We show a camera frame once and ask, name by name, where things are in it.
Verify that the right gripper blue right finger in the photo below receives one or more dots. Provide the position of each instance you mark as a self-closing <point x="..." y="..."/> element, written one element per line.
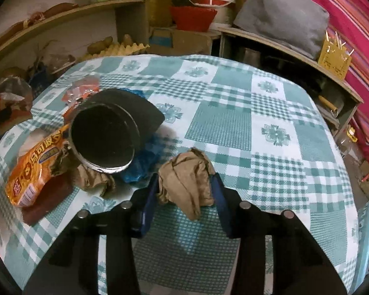
<point x="217" y="190"/>

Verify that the green checkered tablecloth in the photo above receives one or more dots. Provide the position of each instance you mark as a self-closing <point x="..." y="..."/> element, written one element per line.
<point x="263" y="134"/>

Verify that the cardboard box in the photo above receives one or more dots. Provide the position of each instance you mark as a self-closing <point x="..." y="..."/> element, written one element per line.
<point x="169" y="41"/>

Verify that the large maroon scouring pad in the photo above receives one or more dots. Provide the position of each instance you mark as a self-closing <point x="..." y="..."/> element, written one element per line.
<point x="52" y="194"/>

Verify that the yellow toothpick box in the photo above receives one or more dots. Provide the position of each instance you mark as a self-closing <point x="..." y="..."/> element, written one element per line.
<point x="335" y="56"/>

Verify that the black cylindrical can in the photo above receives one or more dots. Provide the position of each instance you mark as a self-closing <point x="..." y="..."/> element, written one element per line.
<point x="110" y="127"/>

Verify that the orange snack bag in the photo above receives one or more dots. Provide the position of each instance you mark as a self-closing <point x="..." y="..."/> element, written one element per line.
<point x="42" y="157"/>

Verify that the red plastic bowl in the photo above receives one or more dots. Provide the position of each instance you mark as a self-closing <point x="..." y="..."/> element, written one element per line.
<point x="189" y="18"/>

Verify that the grey cushion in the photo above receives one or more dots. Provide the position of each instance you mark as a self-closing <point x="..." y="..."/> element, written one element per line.
<point x="297" y="24"/>

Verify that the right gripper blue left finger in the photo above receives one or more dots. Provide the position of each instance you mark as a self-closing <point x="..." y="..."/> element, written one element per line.
<point x="150" y="204"/>

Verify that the yellow egg tray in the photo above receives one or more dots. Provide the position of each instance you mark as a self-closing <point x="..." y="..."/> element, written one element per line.
<point x="117" y="49"/>

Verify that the brown paper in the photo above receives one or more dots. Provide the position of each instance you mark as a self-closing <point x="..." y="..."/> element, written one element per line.
<point x="184" y="181"/>
<point x="88" y="179"/>

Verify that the potato on egg tray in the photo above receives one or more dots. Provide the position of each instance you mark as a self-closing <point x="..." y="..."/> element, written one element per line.
<point x="97" y="47"/>

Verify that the wooden wall shelf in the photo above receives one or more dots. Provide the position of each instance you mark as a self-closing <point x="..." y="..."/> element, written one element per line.
<point x="56" y="20"/>

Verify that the wooden side shelf unit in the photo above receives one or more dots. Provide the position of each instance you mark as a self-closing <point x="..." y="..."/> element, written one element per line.
<point x="335" y="98"/>

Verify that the blue plastic bag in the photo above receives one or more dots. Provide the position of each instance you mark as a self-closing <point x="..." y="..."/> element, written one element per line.
<point x="141" y="159"/>

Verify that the clear plastic wrapper orange strip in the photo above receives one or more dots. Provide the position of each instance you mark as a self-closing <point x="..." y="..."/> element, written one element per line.
<point x="78" y="92"/>

